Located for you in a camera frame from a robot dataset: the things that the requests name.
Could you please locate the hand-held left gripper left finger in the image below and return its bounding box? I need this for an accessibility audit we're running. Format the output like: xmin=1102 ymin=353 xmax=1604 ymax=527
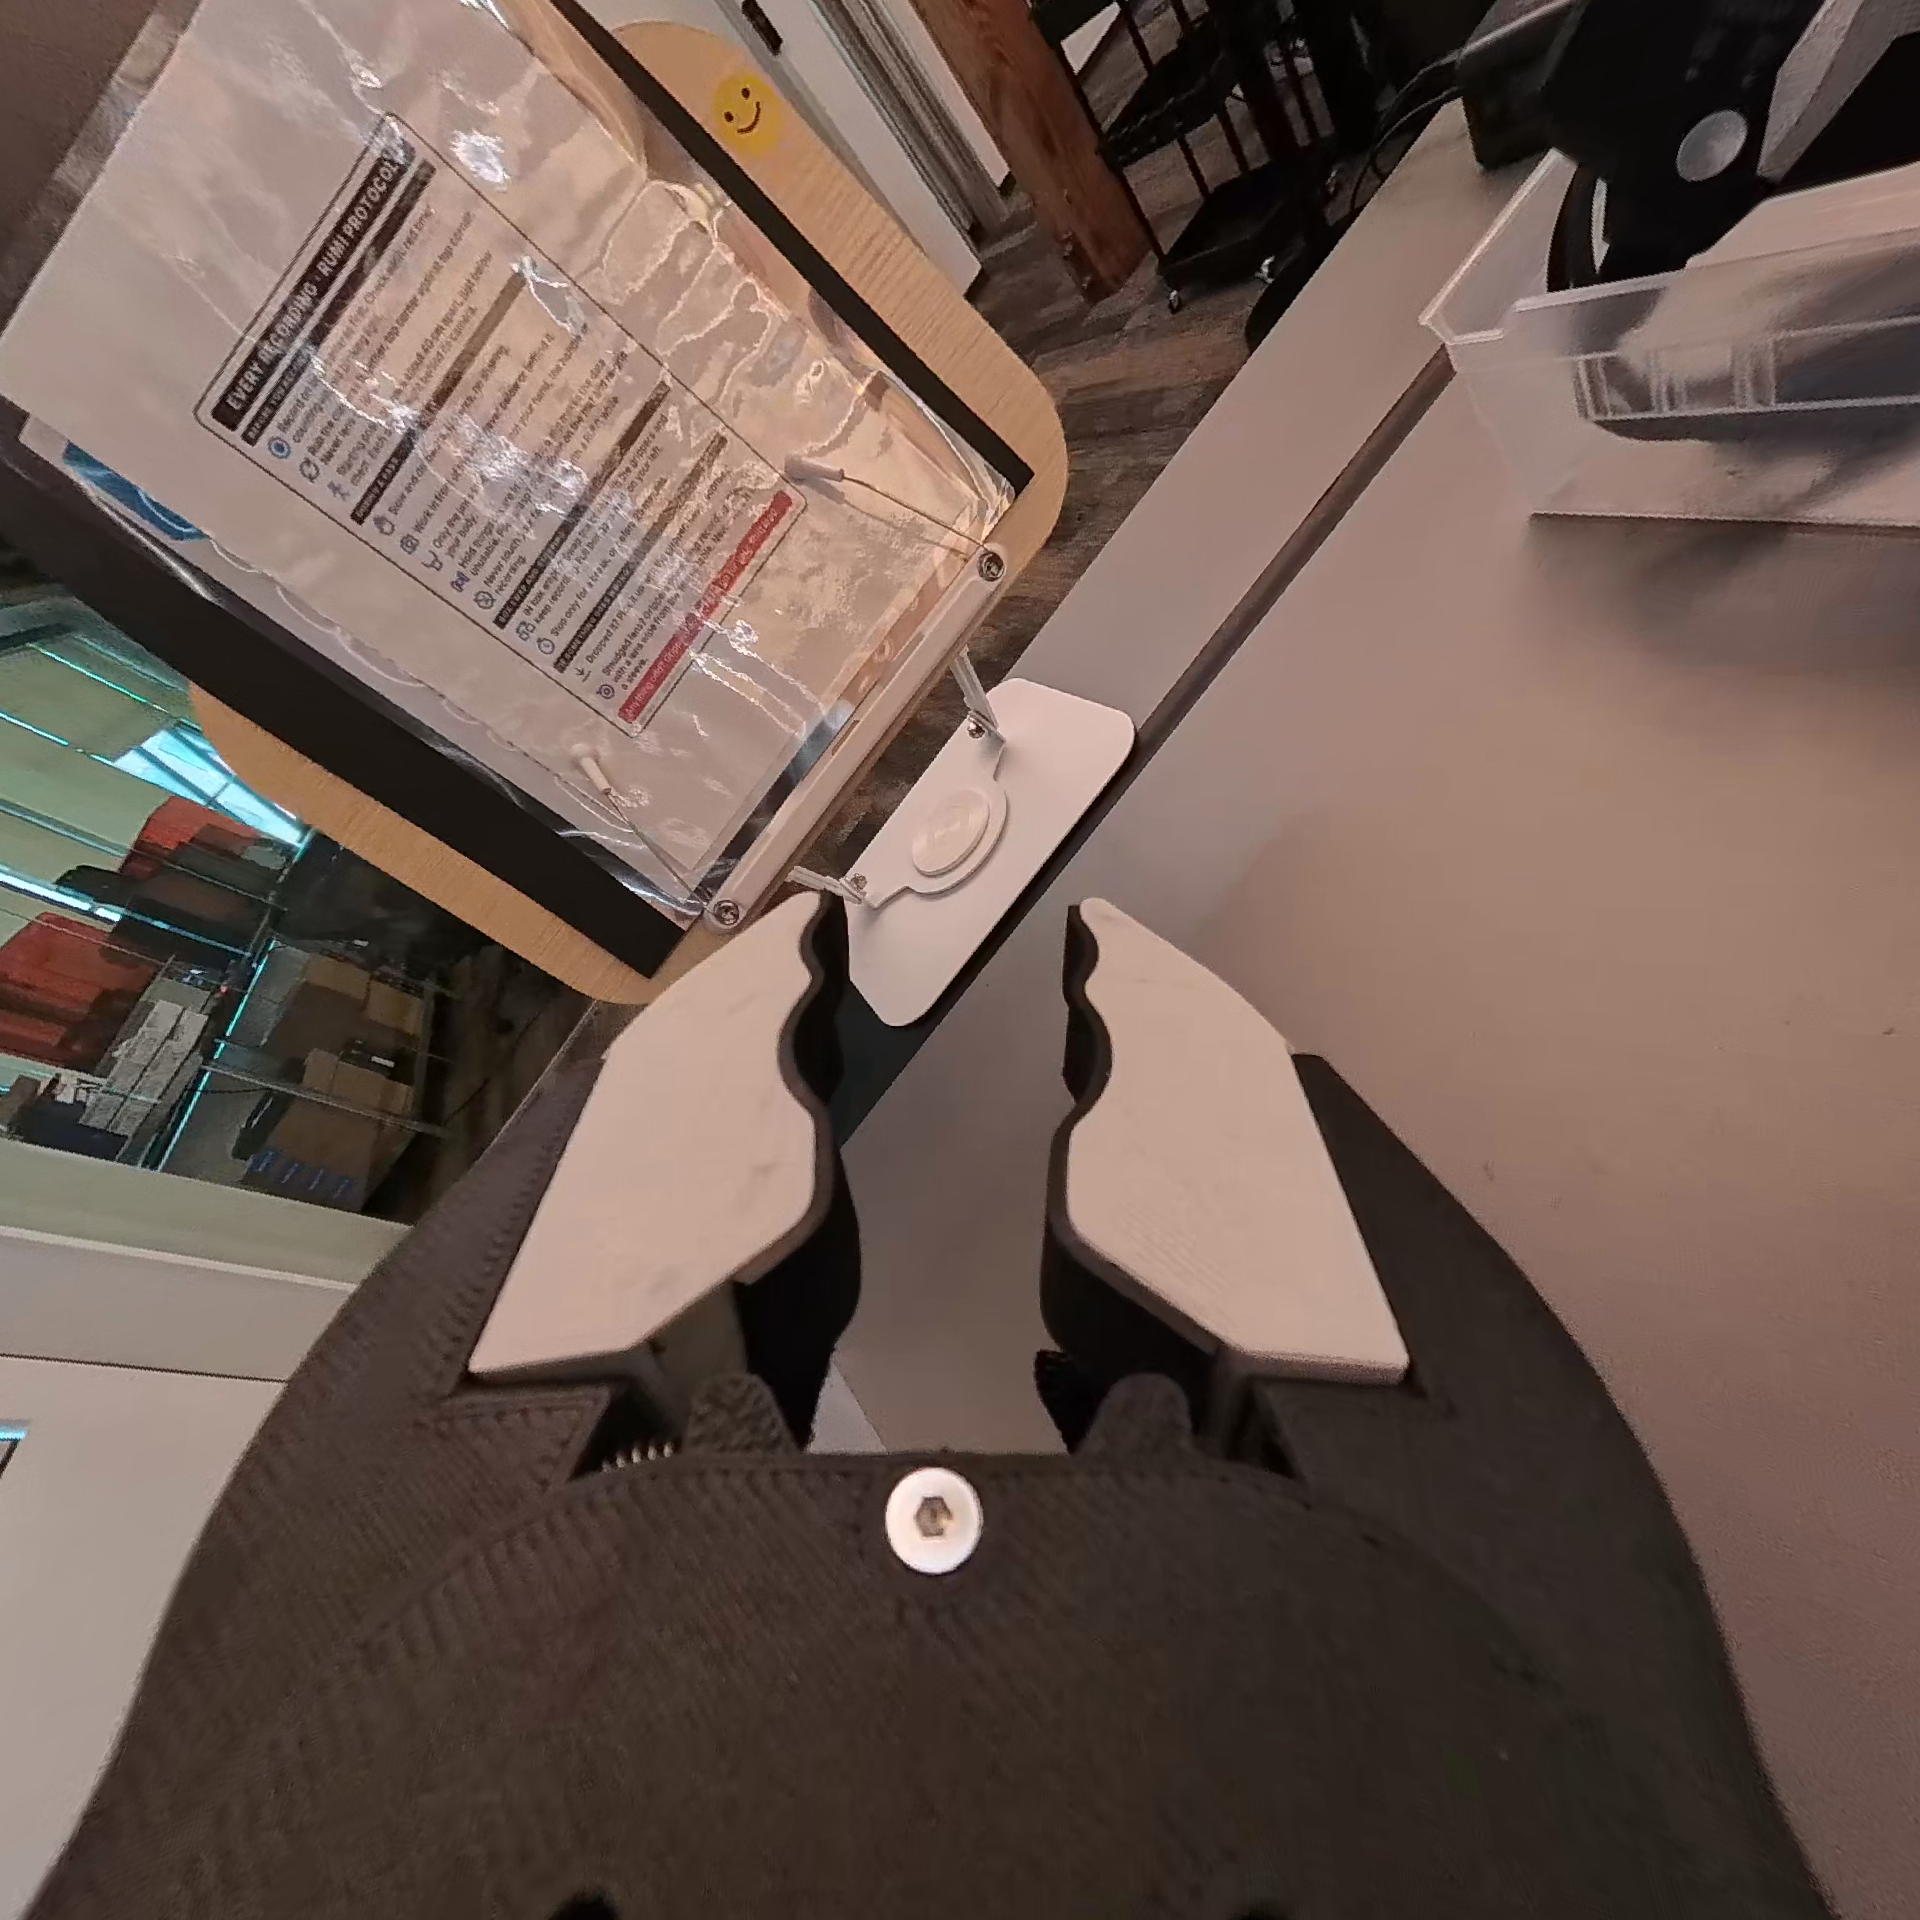
xmin=466 ymin=894 xmax=861 ymax=1446

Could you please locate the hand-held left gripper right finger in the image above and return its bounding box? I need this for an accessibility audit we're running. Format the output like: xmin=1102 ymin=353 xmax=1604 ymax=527
xmin=1041 ymin=898 xmax=1414 ymax=1446

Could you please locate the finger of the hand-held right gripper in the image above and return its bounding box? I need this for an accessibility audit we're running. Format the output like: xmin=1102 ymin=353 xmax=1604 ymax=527
xmin=1755 ymin=0 xmax=1920 ymax=185

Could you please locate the clear plastic bin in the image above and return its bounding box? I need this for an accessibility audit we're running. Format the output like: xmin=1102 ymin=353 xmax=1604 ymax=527
xmin=1417 ymin=152 xmax=1920 ymax=533

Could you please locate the black power adapter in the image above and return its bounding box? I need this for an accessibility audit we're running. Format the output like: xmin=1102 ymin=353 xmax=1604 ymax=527
xmin=1460 ymin=30 xmax=1576 ymax=168

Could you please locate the white display stand base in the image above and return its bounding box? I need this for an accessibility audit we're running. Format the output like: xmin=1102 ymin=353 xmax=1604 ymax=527
xmin=846 ymin=678 xmax=1136 ymax=1031

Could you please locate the black display board instruction sheet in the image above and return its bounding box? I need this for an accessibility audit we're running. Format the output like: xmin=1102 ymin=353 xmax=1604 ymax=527
xmin=0 ymin=0 xmax=1037 ymax=975

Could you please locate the black wire rolling cart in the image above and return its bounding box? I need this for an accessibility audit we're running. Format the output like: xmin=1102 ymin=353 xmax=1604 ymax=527
xmin=1051 ymin=0 xmax=1338 ymax=308

